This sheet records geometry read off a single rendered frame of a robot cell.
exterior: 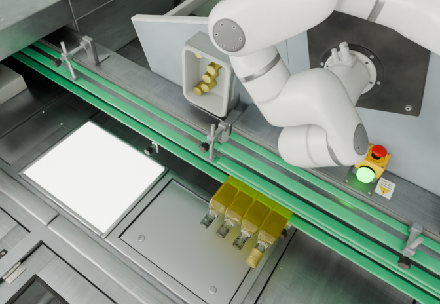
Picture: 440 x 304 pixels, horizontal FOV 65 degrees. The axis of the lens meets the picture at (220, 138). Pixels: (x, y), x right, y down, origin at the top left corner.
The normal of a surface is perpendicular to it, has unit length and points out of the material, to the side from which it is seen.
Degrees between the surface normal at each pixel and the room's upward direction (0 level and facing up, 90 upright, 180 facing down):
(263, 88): 24
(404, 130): 0
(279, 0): 12
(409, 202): 90
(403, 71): 2
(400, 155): 0
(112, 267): 90
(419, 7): 36
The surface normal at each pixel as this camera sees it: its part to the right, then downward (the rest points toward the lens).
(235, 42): -0.31, 0.76
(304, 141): -0.76, -0.07
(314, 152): -0.67, 0.38
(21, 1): 0.06, -0.63
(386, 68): -0.53, 0.66
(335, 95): 0.56, -0.04
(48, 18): 0.83, 0.47
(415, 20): -0.91, 0.30
